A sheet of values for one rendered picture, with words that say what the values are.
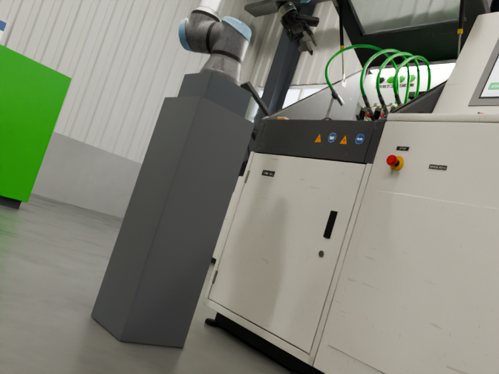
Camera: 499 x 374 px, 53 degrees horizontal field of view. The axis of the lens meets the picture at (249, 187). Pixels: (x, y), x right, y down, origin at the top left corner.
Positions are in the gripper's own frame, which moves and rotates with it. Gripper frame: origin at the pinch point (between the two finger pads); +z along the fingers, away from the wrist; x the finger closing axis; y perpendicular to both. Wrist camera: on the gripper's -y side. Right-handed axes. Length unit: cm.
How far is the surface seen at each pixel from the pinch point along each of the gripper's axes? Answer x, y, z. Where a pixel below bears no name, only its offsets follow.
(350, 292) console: 33, 51, 99
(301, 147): 8, 32, 42
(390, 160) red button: 48, 22, 68
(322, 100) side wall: -23.8, -2.0, 16.6
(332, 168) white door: 22, 31, 57
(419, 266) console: 53, 35, 101
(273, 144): -5.9, 37.1, 31.8
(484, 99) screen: 45, -23, 62
